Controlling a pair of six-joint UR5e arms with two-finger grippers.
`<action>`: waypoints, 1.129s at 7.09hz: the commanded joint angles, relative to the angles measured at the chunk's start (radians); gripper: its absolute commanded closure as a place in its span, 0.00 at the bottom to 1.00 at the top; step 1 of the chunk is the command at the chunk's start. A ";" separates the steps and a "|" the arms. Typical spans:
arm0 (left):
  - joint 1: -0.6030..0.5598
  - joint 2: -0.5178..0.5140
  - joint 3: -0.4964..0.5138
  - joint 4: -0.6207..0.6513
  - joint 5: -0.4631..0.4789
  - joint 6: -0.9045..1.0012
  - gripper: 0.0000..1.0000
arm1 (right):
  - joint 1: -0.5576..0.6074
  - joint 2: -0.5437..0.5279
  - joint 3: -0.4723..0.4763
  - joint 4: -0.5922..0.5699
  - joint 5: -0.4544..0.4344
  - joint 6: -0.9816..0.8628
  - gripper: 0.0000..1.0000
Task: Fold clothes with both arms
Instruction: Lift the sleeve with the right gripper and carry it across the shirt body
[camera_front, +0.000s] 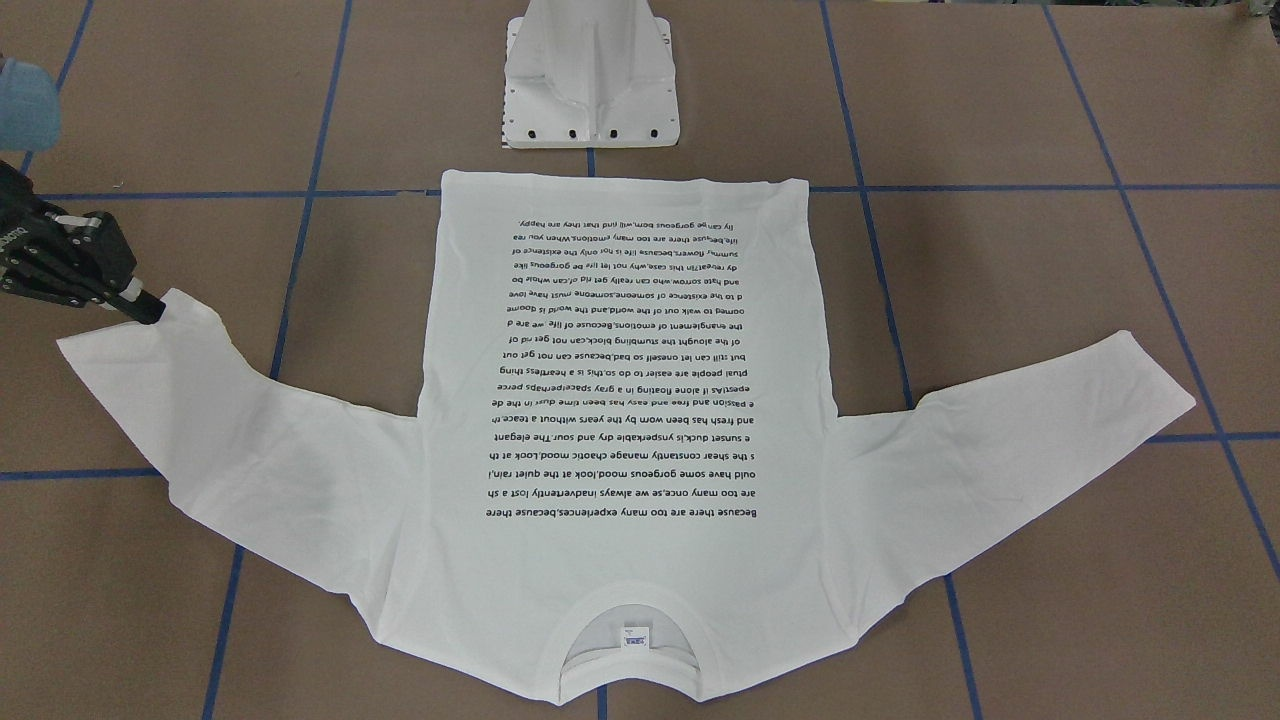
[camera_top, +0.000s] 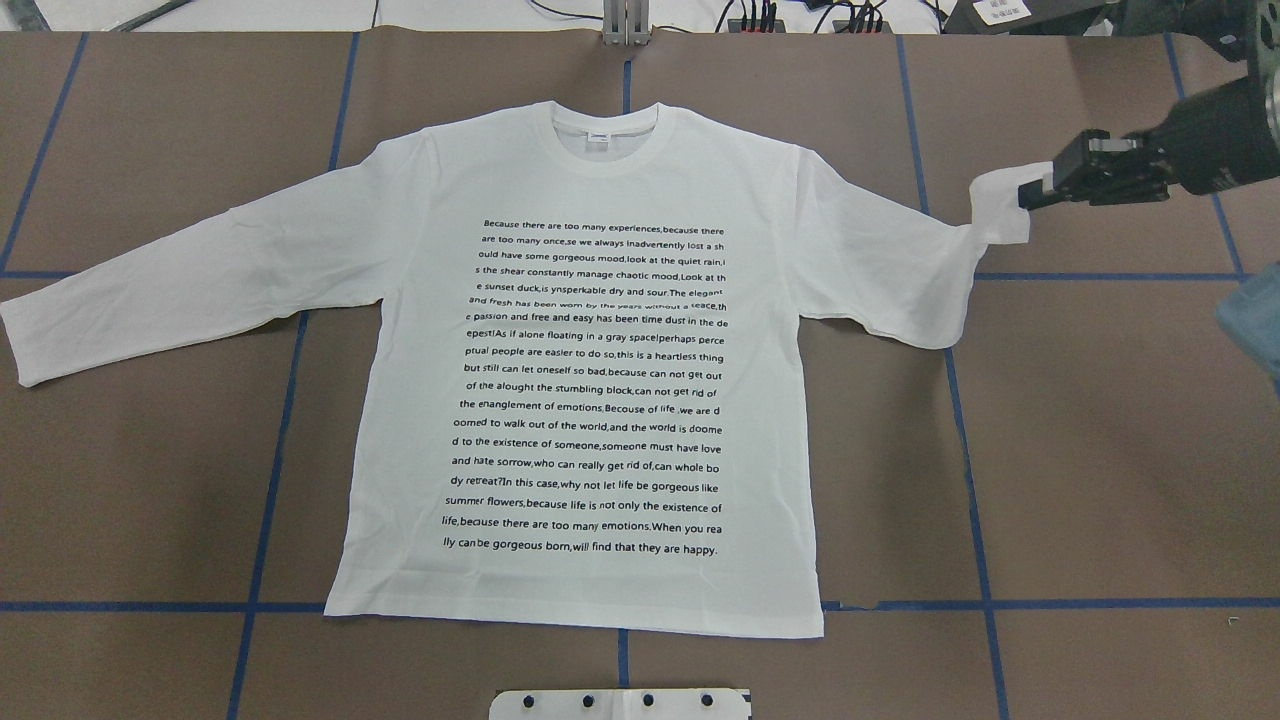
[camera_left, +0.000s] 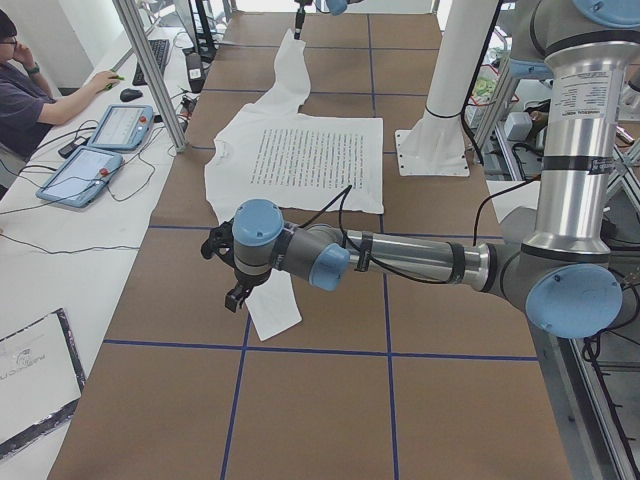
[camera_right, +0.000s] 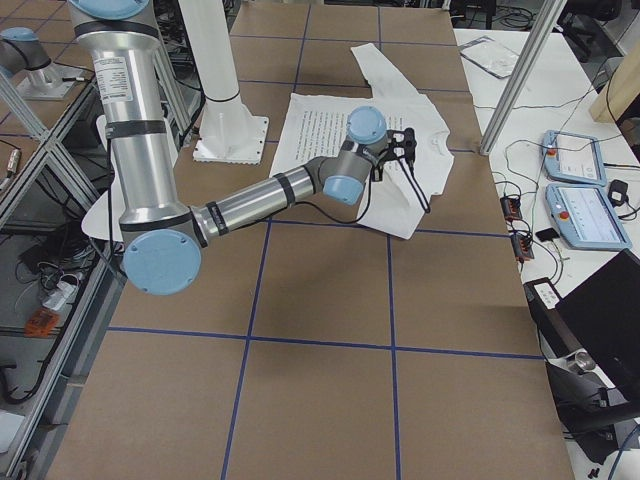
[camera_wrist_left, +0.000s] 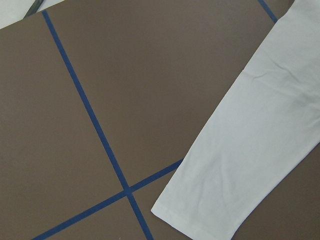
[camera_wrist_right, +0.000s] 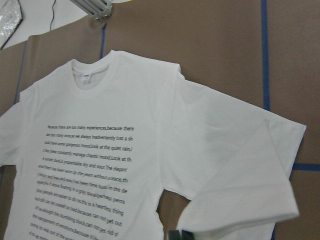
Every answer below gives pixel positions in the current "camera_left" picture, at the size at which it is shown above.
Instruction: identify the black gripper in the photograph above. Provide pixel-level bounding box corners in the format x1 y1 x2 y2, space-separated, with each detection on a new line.
294 0 313 40
201 221 265 311

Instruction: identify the white long-sleeve printed shirt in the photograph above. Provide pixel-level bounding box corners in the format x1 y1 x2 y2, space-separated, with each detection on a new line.
204 32 384 340

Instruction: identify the black keyboard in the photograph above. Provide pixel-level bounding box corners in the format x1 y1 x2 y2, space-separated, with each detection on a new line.
132 38 172 86

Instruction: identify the black computer mouse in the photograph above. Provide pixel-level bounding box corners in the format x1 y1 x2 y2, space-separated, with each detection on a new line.
119 88 143 103

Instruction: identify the blue teach pendant near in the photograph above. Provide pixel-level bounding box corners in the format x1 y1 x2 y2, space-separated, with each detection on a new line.
36 146 124 208

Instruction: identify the blue teach pendant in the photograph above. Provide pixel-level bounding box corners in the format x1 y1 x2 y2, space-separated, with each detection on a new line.
88 104 154 152
36 146 124 208

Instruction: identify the blue teach pendant far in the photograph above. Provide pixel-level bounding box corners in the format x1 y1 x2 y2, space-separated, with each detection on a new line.
88 104 154 152

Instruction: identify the seated person in grey shirt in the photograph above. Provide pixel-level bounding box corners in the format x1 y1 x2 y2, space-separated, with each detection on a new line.
1 13 121 159

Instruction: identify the aluminium frame post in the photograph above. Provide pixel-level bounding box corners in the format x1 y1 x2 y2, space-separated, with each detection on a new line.
112 0 187 153

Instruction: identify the white camera pole base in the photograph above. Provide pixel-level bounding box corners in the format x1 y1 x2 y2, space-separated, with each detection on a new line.
395 0 501 177

